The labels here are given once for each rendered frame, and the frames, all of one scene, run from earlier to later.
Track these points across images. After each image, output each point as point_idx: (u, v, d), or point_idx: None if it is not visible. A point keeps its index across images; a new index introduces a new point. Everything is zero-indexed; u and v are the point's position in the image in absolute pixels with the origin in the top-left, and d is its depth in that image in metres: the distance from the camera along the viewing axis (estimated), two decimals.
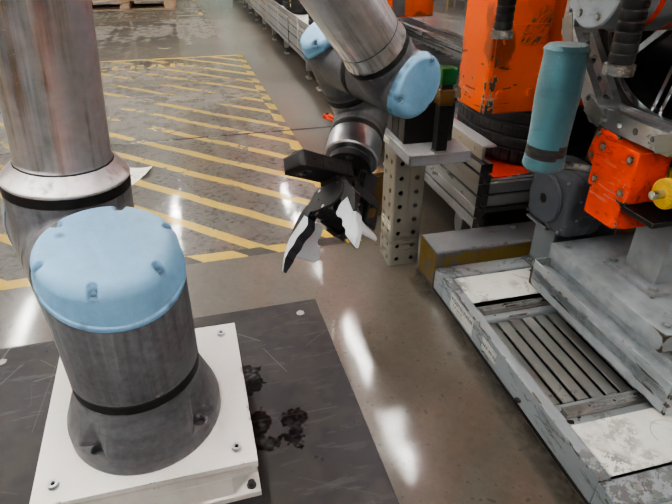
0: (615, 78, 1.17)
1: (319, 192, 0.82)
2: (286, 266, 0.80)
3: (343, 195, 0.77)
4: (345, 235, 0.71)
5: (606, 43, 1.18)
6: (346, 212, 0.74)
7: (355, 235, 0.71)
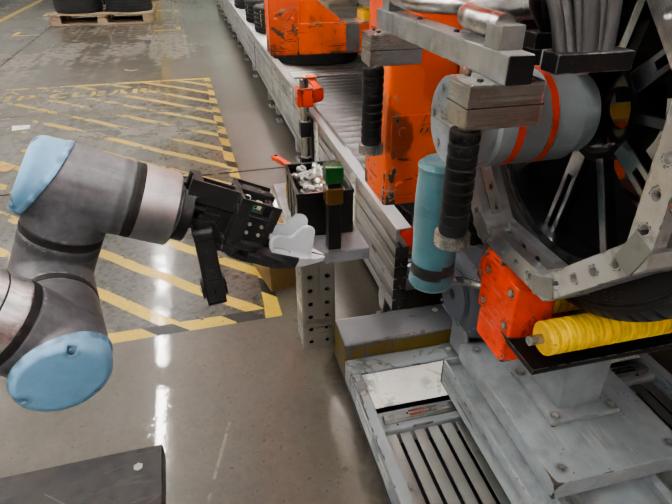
0: (510, 185, 1.05)
1: None
2: (316, 257, 0.75)
3: (260, 259, 0.69)
4: None
5: None
6: (285, 262, 0.71)
7: (316, 262, 0.74)
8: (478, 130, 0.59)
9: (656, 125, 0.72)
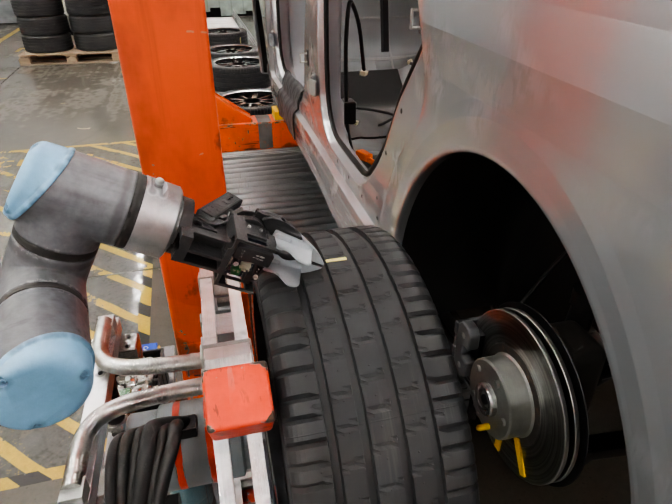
0: (266, 430, 1.16)
1: None
2: (316, 261, 0.74)
3: None
4: None
5: None
6: (277, 258, 0.74)
7: (310, 266, 0.75)
8: None
9: None
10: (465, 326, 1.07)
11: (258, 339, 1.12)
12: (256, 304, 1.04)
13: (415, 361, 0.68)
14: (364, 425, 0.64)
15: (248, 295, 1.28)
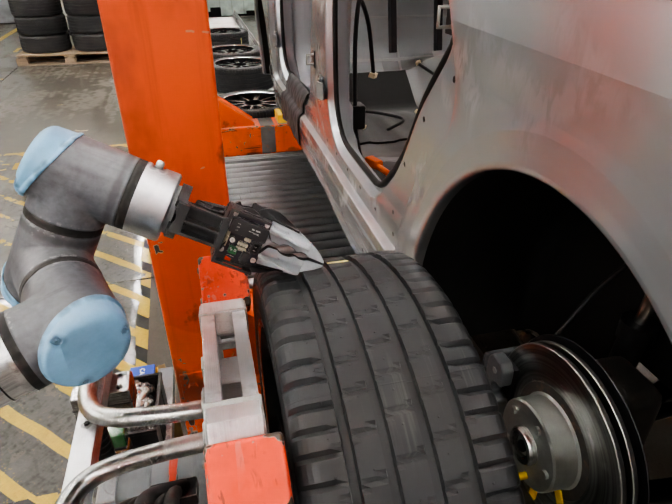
0: None
1: None
2: (316, 260, 0.74)
3: None
4: (307, 257, 0.75)
5: None
6: (277, 259, 0.74)
7: (310, 267, 0.75)
8: None
9: None
10: (497, 360, 0.96)
11: (269, 409, 1.04)
12: (265, 360, 0.99)
13: (424, 330, 0.63)
14: (373, 391, 0.57)
15: (253, 320, 1.17)
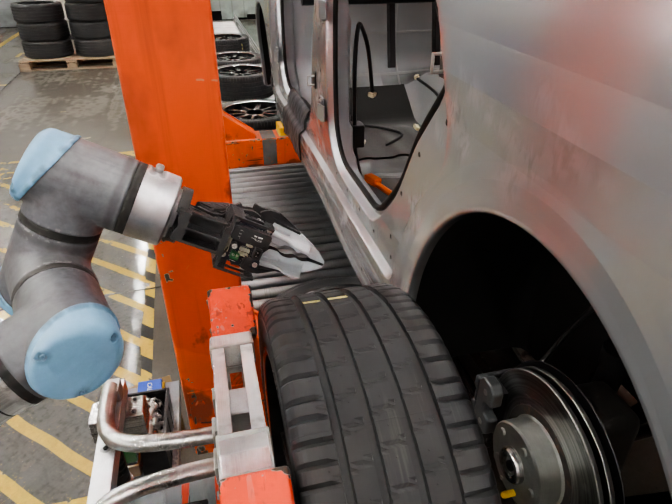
0: None
1: None
2: (316, 260, 0.74)
3: None
4: (307, 257, 0.75)
5: None
6: (277, 259, 0.74)
7: (310, 267, 0.75)
8: None
9: None
10: (487, 383, 1.02)
11: (273, 427, 1.10)
12: (269, 382, 1.05)
13: (417, 367, 0.69)
14: (370, 426, 0.63)
15: (257, 341, 1.23)
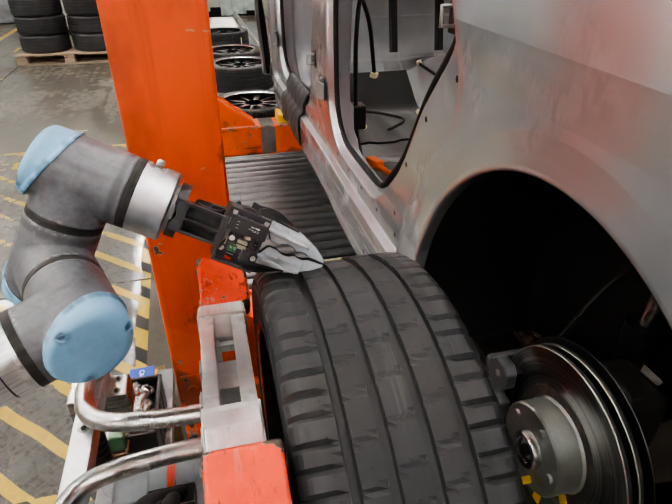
0: None
1: None
2: (316, 260, 0.74)
3: None
4: (307, 257, 0.75)
5: None
6: (277, 259, 0.74)
7: (310, 267, 0.75)
8: None
9: None
10: (500, 362, 0.95)
11: (270, 428, 1.04)
12: (265, 374, 1.00)
13: (413, 307, 0.65)
14: (364, 359, 0.59)
15: (253, 322, 1.16)
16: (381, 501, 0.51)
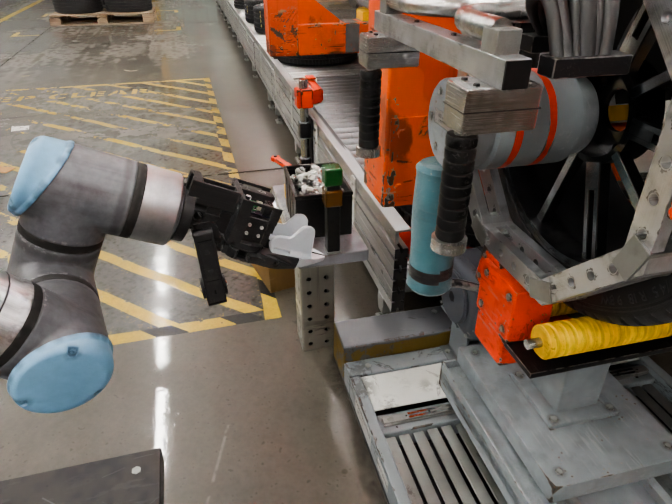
0: (534, 239, 0.98)
1: None
2: (316, 257, 0.75)
3: (260, 259, 0.69)
4: None
5: (515, 206, 1.03)
6: (285, 262, 0.71)
7: (316, 262, 0.74)
8: (475, 134, 0.58)
9: (656, 83, 0.70)
10: None
11: None
12: None
13: None
14: None
15: None
16: None
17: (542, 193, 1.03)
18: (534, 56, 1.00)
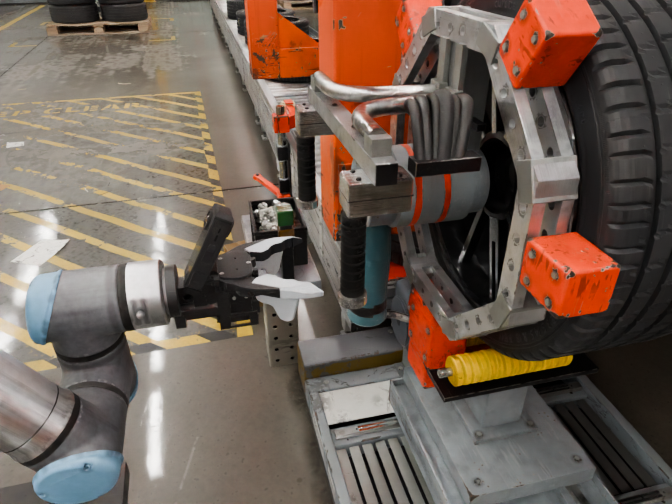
0: (455, 278, 1.12)
1: (225, 271, 0.70)
2: (317, 289, 0.69)
3: (241, 251, 0.76)
4: (292, 238, 0.79)
5: (442, 247, 1.17)
6: (265, 243, 0.78)
7: (291, 237, 0.81)
8: None
9: None
10: None
11: None
12: None
13: None
14: None
15: (404, 116, 1.31)
16: (652, 53, 0.66)
17: (465, 236, 1.17)
18: None
